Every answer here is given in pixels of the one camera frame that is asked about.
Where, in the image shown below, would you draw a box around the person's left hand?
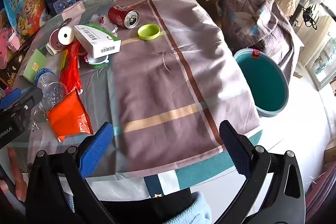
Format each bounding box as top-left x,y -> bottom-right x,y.
0,147 -> 28,202

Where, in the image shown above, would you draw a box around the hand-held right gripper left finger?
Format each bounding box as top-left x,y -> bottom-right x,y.
25,122 -> 117,224

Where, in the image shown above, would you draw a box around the white and green carton box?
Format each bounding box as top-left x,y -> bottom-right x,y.
73,24 -> 122,59

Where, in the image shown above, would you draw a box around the black cables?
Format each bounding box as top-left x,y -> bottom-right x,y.
301,4 -> 319,30

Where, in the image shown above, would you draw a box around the orange packet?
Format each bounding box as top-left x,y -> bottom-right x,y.
47,90 -> 93,142

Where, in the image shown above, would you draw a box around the red plastic bag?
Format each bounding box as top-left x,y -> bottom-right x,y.
60,42 -> 83,94

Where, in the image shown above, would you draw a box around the yellow-green plastic lid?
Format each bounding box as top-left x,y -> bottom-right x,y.
138,25 -> 161,41

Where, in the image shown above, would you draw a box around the green and white yogurt cup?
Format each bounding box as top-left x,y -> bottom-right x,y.
84,55 -> 110,69

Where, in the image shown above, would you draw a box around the small white cup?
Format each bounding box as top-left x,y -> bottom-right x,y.
45,43 -> 61,56

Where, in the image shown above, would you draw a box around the purple striped blanket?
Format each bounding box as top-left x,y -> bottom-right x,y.
217,0 -> 302,83

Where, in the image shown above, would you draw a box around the clear plastic bottle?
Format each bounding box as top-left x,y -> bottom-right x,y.
34,68 -> 68,111

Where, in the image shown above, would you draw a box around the small green box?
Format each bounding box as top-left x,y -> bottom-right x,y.
22,49 -> 49,83

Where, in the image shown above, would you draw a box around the cardboard piece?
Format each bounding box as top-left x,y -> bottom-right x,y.
323,145 -> 336,164

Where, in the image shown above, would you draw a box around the white framed glass door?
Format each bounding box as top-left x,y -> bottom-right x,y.
307,38 -> 336,90

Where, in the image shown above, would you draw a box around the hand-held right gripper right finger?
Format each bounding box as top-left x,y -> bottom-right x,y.
214,120 -> 306,224

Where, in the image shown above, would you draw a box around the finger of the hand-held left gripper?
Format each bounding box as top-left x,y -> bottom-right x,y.
0,88 -> 44,122

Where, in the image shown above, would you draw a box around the plaid pastel blanket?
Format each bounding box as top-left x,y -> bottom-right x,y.
8,0 -> 263,199

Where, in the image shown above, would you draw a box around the pink toy box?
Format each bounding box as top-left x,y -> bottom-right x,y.
0,27 -> 21,72

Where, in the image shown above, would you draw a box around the clear plastic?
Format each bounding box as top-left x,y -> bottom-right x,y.
88,14 -> 118,35

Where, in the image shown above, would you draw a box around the red soda can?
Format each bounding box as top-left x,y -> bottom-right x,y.
108,4 -> 140,29

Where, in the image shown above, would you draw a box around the teal plastic bin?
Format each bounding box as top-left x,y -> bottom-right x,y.
233,48 -> 290,118

